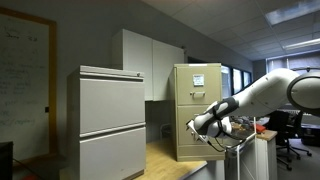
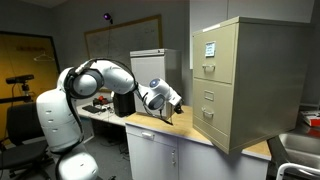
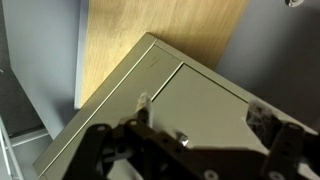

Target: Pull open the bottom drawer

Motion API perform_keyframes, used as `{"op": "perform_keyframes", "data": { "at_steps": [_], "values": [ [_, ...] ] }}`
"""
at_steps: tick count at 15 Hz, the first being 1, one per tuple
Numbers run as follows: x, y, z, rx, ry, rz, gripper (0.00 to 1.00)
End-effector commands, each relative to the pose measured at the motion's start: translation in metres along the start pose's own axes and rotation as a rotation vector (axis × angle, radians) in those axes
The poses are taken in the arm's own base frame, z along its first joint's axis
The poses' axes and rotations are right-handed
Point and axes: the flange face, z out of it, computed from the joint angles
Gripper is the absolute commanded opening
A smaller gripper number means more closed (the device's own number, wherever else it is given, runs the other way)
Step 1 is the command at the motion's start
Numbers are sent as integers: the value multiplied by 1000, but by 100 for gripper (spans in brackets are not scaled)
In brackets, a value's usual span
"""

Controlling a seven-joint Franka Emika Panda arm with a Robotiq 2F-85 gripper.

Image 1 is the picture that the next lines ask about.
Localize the grey cabinet drawer plain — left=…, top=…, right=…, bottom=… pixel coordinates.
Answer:
left=78, top=126, right=147, bottom=180

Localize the white wall cabinet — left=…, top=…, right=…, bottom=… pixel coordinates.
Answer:
left=111, top=28, right=186, bottom=102

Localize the white base cabinet wooden top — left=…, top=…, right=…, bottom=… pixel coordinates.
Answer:
left=132, top=139, right=226, bottom=180

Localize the white paper label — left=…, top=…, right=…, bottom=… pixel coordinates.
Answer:
left=192, top=73, right=205, bottom=87

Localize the wood-framed whiteboard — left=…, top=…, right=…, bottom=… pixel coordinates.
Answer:
left=0, top=6, right=58, bottom=165

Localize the ceiling light panel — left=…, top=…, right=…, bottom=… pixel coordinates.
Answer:
left=264, top=0, right=320, bottom=27

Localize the beige metal file cabinet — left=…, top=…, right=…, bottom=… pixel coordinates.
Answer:
left=167, top=62, right=227, bottom=163

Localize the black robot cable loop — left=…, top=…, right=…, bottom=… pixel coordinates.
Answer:
left=205, top=131, right=248, bottom=154

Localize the silver handle of labelled drawer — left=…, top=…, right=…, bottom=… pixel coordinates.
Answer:
left=189, top=90, right=207, bottom=99

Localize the long ceiling light fixture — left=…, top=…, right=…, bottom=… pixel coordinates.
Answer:
left=282, top=37, right=320, bottom=51

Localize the beige drawer with paper label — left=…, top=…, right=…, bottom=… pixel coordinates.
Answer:
left=175, top=66, right=223, bottom=107

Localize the window row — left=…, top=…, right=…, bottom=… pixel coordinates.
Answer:
left=220, top=64, right=253, bottom=100

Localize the grey metal file cabinet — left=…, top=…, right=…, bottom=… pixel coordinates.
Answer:
left=66, top=64, right=148, bottom=180

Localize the white pedestal with wooden top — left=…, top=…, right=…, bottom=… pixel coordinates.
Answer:
left=254, top=129, right=279, bottom=180

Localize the beige drawer with label holder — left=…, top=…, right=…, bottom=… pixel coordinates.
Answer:
left=176, top=104, right=223, bottom=147

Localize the grey cabinet drawer with lock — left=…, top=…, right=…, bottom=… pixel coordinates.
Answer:
left=78, top=76, right=147, bottom=136

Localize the white metal rail frame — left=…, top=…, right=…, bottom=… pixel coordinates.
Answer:
left=224, top=116, right=260, bottom=180

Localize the black office chair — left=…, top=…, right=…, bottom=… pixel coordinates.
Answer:
left=265, top=110, right=313, bottom=172

